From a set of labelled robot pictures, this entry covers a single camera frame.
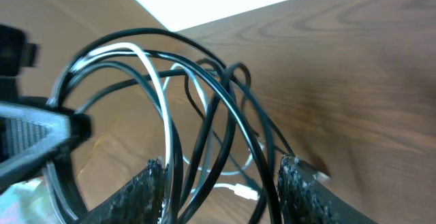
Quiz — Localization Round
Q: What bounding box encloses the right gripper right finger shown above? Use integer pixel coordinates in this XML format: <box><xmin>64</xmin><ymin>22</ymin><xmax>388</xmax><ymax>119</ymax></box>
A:
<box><xmin>277</xmin><ymin>155</ymin><xmax>374</xmax><ymax>224</ymax></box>

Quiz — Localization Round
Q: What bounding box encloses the white USB cable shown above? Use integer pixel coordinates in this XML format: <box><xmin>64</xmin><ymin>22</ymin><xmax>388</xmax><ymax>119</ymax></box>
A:
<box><xmin>44</xmin><ymin>42</ymin><xmax>265</xmax><ymax>221</ymax></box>

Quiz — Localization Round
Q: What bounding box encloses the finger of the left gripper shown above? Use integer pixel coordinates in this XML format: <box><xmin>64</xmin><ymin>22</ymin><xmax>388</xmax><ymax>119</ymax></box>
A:
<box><xmin>1</xmin><ymin>97</ymin><xmax>92</xmax><ymax>191</ymax></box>

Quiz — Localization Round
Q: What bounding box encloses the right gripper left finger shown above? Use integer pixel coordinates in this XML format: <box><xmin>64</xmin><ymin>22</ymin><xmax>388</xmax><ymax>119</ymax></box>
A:
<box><xmin>80</xmin><ymin>159</ymin><xmax>166</xmax><ymax>224</ymax></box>

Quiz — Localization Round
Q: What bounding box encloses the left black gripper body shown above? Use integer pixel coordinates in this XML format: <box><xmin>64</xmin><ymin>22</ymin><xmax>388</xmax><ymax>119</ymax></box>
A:
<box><xmin>1</xmin><ymin>25</ymin><xmax>39</xmax><ymax>101</ymax></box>

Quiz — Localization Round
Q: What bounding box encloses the black USB cable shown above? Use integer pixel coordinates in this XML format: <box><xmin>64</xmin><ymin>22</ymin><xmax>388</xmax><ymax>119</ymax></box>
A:
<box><xmin>50</xmin><ymin>27</ymin><xmax>331</xmax><ymax>224</ymax></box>

